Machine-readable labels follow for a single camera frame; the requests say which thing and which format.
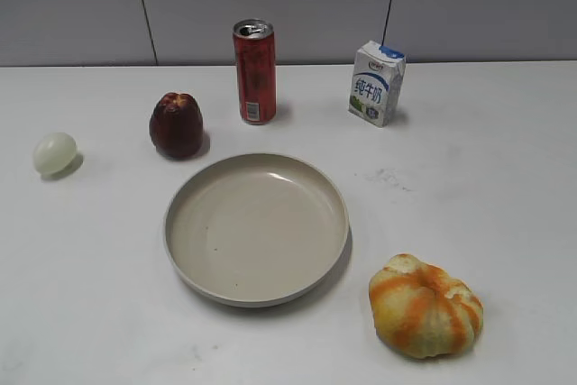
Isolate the white blue milk carton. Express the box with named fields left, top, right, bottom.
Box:
left=349, top=41, right=406, bottom=127

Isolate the beige round plate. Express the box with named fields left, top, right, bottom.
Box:
left=162, top=153, right=352, bottom=308

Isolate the dark red apple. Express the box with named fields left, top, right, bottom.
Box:
left=149, top=92, right=204, bottom=160

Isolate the pale white round ball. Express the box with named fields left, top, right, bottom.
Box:
left=32, top=132, right=78, bottom=176

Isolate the orange yellow pumpkin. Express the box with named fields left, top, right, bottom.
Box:
left=369, top=253, right=483, bottom=359

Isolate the red soda can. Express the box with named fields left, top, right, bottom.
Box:
left=233, top=18, right=277, bottom=124

